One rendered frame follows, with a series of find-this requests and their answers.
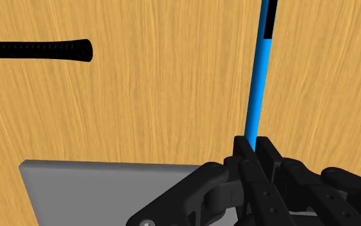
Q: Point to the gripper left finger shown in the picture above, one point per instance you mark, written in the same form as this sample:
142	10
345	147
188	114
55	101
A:
211	191

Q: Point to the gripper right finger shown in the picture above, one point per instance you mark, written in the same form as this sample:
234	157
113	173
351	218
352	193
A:
317	187

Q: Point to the blue pen with black clip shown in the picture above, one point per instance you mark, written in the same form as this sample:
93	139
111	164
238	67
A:
259	78

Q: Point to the grey flat tablet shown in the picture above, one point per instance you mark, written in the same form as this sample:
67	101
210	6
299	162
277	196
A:
105	191

